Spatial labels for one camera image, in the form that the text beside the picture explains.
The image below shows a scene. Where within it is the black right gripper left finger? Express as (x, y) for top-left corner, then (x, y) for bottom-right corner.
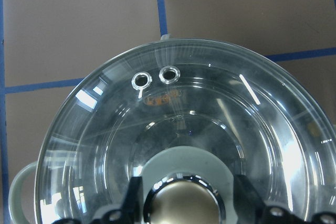
(93, 177), (143, 223)

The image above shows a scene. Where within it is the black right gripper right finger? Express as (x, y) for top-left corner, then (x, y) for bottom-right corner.
(235, 175), (335, 223)

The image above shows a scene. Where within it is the glass pot lid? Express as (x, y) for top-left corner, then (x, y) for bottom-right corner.
(33, 37), (336, 224)

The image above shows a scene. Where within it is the pale green cooking pot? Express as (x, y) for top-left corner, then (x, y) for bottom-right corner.
(7, 34), (336, 224)

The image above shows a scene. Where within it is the brown paper table cover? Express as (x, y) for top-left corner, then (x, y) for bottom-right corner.
(1, 0), (335, 223)

